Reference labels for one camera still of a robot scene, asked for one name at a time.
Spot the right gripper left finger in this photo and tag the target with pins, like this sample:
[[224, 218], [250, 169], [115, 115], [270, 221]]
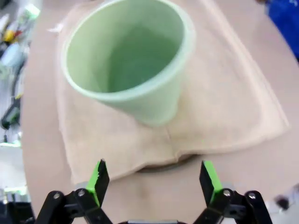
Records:
[[97, 184]]

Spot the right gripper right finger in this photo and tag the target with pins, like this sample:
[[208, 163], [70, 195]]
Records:
[[210, 182]]

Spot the beige cloth mat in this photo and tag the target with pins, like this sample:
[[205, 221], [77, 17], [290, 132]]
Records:
[[222, 93]]

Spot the tall light green cup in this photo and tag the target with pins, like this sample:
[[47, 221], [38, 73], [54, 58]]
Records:
[[130, 60]]

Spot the person in blue shirt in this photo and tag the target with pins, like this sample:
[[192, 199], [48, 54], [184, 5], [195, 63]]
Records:
[[285, 21]]

